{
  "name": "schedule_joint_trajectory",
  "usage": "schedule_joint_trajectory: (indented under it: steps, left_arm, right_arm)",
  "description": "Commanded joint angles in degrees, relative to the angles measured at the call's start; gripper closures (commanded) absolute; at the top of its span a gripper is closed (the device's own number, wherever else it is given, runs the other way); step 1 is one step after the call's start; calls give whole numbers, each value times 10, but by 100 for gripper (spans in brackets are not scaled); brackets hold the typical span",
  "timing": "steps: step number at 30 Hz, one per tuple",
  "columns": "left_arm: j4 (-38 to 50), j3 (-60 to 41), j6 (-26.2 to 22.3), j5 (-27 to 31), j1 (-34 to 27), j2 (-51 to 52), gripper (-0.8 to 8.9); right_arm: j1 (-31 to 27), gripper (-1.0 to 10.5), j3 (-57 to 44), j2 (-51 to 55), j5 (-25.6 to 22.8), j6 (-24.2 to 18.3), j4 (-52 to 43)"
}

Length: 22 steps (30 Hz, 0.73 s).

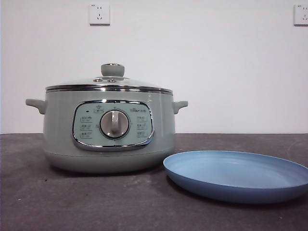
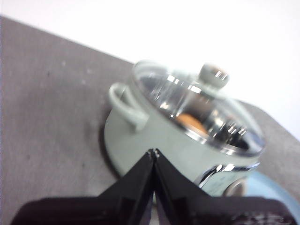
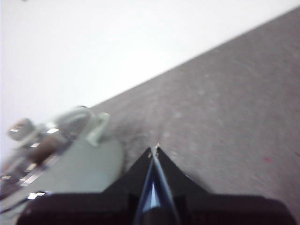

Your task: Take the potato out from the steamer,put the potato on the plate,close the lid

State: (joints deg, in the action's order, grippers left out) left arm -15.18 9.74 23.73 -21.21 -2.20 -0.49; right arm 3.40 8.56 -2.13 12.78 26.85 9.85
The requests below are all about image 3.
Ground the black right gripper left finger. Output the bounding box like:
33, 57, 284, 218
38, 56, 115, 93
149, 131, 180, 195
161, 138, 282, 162
16, 147, 155, 225

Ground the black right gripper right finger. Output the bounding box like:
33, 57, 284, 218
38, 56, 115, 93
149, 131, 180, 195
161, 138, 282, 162
152, 145, 297, 225

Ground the pale green electric steamer pot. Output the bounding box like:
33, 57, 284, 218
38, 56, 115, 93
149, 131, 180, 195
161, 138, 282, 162
0, 112, 124, 211

